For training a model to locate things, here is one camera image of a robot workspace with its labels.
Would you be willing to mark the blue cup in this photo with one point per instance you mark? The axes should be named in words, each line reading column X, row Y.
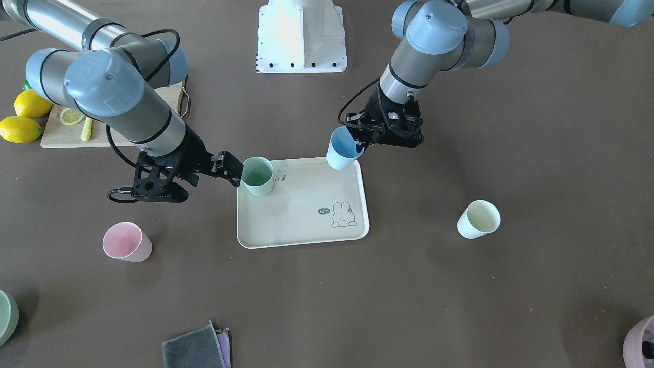
column 337, row 154

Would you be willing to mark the cream yellow cup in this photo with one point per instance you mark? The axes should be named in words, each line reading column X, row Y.
column 479, row 218

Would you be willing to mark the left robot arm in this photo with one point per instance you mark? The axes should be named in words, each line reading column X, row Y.
column 440, row 36

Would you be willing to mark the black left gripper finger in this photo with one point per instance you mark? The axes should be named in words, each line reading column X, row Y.
column 357, row 147

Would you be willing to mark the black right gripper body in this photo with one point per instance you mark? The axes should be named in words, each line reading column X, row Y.
column 193, row 149

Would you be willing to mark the pink bowl with ice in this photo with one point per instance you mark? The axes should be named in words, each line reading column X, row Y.
column 637, row 347

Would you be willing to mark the grey folded cloth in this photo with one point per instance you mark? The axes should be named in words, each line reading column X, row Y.
column 199, row 348

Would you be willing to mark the pink cup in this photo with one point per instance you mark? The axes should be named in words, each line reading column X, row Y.
column 127, row 242

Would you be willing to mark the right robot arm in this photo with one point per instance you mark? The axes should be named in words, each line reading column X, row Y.
column 112, row 77

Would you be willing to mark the wooden cutting board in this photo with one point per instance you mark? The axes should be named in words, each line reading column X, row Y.
column 58, row 135

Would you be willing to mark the yellow plastic knife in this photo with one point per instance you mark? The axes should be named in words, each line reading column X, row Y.
column 86, row 133

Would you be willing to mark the green cup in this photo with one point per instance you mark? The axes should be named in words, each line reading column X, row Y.
column 257, row 176

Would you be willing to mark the cream rabbit tray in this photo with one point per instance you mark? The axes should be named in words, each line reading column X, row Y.
column 310, row 203

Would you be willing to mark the purple cloth under grey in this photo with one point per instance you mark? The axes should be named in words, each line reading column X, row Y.
column 223, row 337

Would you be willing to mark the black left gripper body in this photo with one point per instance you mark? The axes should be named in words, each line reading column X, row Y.
column 375, row 105

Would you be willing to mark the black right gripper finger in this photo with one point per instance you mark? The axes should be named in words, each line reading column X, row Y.
column 226, row 166

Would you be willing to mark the yellow lemon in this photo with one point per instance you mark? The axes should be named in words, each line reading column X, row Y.
column 31, row 105
column 20, row 129

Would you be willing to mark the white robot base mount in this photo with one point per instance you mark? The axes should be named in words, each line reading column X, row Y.
column 301, row 37

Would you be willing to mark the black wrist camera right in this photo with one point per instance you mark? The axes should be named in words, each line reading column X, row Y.
column 152, row 183

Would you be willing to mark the lemon slice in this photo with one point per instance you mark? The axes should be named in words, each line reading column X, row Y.
column 70, row 117

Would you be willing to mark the green bowl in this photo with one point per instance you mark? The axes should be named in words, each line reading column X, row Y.
column 9, row 316

